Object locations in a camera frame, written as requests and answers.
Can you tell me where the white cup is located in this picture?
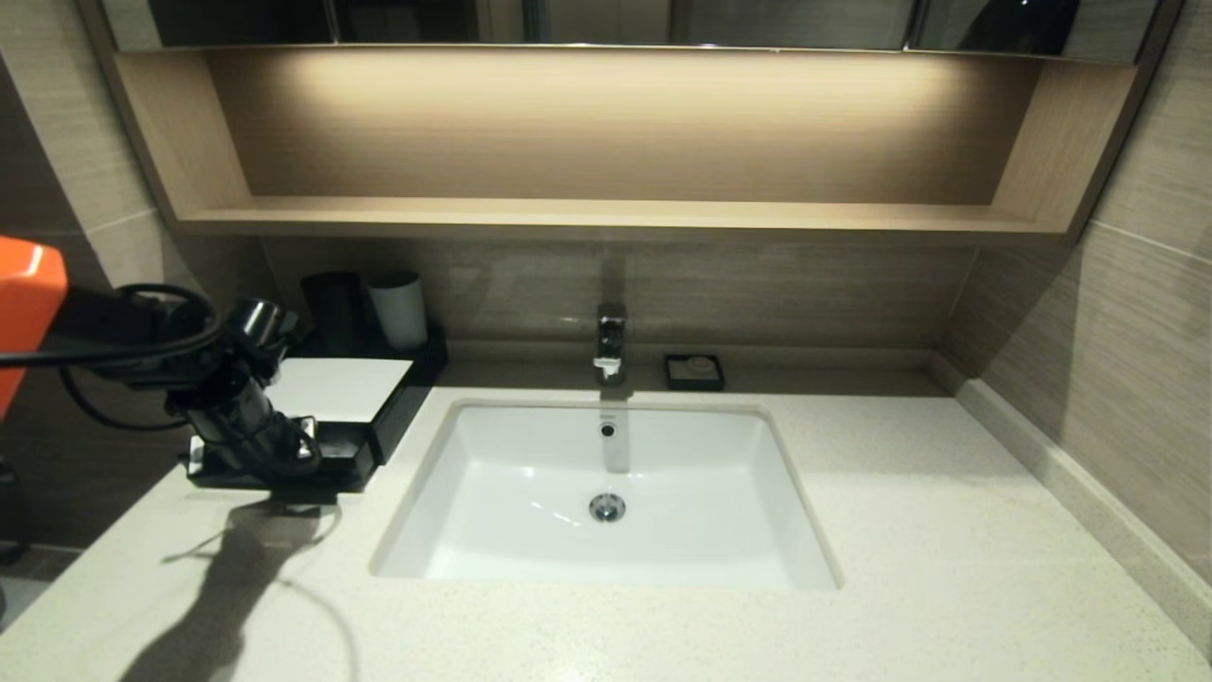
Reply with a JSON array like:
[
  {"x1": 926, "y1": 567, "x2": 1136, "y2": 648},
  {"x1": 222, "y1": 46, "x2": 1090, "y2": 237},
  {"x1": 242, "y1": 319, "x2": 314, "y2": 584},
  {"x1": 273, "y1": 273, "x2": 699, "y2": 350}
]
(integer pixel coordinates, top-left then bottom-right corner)
[{"x1": 367, "y1": 273, "x2": 430, "y2": 353}]

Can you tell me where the white panel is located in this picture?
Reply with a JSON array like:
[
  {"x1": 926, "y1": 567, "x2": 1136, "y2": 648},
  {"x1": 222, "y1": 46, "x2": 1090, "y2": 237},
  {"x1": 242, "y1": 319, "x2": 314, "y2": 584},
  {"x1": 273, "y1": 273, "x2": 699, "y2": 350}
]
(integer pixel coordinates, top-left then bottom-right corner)
[{"x1": 265, "y1": 358, "x2": 416, "y2": 424}]

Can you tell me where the chrome faucet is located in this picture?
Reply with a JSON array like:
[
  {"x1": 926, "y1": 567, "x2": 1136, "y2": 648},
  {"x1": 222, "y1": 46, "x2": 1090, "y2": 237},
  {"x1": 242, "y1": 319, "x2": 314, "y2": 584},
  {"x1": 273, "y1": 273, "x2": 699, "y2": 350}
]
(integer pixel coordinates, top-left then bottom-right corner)
[{"x1": 593, "y1": 305, "x2": 628, "y2": 387}]

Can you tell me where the black plastic tray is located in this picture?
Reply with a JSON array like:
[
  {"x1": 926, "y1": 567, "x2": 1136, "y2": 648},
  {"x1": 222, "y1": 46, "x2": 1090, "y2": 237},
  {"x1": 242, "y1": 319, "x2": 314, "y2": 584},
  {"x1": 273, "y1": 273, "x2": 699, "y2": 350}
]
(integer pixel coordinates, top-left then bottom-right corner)
[{"x1": 187, "y1": 422, "x2": 382, "y2": 505}]

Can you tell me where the white sink basin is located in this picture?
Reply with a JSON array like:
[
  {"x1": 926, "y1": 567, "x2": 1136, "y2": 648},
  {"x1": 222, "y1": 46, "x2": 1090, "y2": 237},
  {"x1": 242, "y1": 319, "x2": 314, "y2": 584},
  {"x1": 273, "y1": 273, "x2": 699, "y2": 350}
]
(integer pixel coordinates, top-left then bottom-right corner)
[{"x1": 369, "y1": 398, "x2": 844, "y2": 593}]

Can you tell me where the mirror cabinet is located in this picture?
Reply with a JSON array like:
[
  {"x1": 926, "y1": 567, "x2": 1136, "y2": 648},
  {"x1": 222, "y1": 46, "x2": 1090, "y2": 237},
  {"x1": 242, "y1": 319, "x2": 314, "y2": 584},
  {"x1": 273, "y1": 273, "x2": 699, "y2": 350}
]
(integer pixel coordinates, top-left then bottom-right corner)
[{"x1": 80, "y1": 0, "x2": 1185, "y2": 67}]

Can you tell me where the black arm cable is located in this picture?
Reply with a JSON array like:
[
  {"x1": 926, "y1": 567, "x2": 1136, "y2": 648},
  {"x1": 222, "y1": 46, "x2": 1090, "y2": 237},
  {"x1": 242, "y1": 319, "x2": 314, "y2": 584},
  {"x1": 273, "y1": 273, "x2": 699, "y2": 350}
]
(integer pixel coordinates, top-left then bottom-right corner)
[{"x1": 0, "y1": 284, "x2": 226, "y2": 432}]

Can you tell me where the black cup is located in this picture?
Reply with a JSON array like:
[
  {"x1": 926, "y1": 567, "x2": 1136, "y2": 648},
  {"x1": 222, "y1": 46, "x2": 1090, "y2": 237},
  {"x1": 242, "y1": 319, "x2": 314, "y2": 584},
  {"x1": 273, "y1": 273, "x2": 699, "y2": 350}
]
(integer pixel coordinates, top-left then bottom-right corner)
[{"x1": 303, "y1": 273, "x2": 368, "y2": 356}]

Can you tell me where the wooden wall shelf niche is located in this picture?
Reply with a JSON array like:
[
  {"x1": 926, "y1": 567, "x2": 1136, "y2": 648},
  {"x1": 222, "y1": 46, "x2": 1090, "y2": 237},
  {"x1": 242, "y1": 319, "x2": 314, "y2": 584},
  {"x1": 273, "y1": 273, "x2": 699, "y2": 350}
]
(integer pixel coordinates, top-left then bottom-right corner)
[{"x1": 114, "y1": 49, "x2": 1137, "y2": 242}]

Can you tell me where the black amenity drawer box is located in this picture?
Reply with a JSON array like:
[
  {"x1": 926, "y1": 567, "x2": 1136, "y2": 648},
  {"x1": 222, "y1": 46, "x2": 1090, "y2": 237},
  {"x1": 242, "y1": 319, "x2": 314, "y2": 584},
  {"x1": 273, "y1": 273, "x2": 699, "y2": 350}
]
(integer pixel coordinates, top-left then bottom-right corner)
[{"x1": 265, "y1": 327, "x2": 451, "y2": 467}]

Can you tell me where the black soap dish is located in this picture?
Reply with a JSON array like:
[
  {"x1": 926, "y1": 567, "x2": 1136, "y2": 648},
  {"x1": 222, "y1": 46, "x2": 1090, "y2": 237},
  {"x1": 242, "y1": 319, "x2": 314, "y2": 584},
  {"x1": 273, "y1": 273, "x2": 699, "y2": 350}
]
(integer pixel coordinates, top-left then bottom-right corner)
[{"x1": 664, "y1": 354, "x2": 725, "y2": 393}]

